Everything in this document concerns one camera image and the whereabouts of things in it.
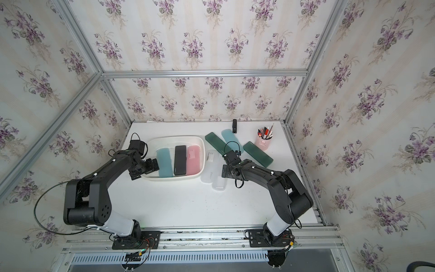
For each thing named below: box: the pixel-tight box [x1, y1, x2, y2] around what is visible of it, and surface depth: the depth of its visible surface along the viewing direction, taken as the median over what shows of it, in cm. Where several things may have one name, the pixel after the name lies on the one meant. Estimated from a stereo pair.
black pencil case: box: [173, 145, 187, 176], surface depth 100 cm
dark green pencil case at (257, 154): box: [242, 141, 274, 168], surface depth 103 cm
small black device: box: [232, 119, 238, 134], surface depth 117 cm
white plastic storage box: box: [141, 135, 206, 181], surface depth 103 cm
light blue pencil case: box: [220, 128, 245, 155], surface depth 113 cm
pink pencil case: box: [186, 145, 201, 176], surface depth 102 cm
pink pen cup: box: [254, 122, 275, 152], surface depth 101 cm
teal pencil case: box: [156, 147, 174, 178], surface depth 100 cm
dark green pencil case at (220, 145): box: [205, 132, 234, 156], surface depth 110 cm
